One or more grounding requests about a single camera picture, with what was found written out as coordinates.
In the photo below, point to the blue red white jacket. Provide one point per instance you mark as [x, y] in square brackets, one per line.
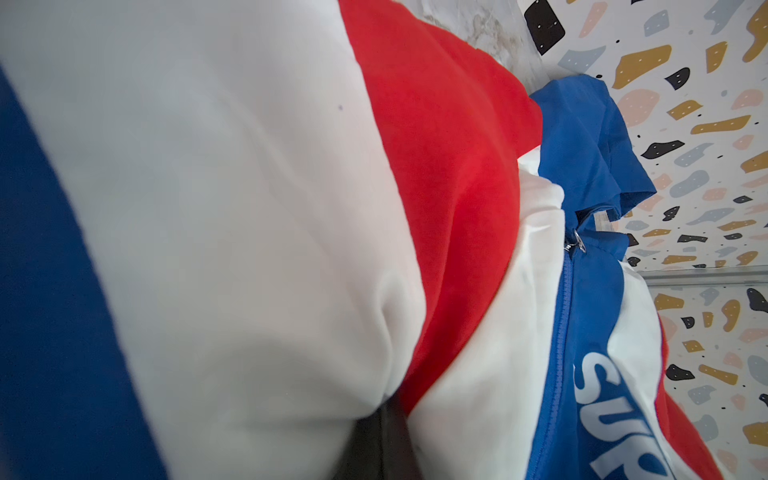
[232, 229]

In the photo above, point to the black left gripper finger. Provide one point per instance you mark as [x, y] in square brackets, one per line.
[380, 448]

